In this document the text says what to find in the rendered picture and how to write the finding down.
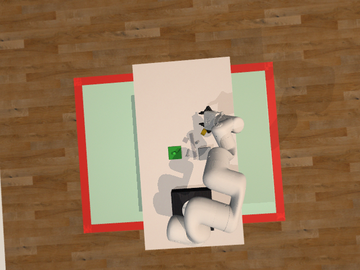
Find green round peg on flat base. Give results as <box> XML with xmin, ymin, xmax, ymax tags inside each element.
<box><xmin>168</xmin><ymin>146</ymin><xmax>182</xmax><ymax>160</ymax></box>

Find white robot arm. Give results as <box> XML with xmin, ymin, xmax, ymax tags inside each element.
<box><xmin>166</xmin><ymin>112</ymin><xmax>246</xmax><ymax>246</ymax></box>

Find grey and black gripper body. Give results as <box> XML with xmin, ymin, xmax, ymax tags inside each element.
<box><xmin>204</xmin><ymin>111</ymin><xmax>220</xmax><ymax>131</ymax></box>

